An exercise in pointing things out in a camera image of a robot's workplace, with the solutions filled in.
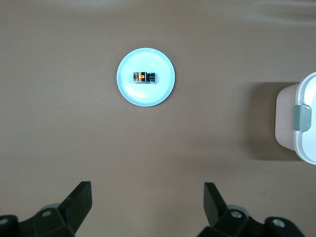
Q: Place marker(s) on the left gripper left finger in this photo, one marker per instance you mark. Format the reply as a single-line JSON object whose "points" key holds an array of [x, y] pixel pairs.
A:
{"points": [[74, 209]]}

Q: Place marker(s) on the light blue round plate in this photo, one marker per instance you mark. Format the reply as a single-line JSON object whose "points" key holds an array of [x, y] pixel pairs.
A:
{"points": [[145, 95]]}

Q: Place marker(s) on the orange black switch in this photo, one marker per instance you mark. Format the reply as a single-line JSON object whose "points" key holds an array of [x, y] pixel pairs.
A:
{"points": [[142, 77]]}

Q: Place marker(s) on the white lidded box grey clips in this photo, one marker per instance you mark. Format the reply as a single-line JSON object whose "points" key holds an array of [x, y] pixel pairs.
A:
{"points": [[286, 118]]}

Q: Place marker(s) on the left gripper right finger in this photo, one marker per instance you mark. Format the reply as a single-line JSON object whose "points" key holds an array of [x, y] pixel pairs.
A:
{"points": [[217, 214]]}

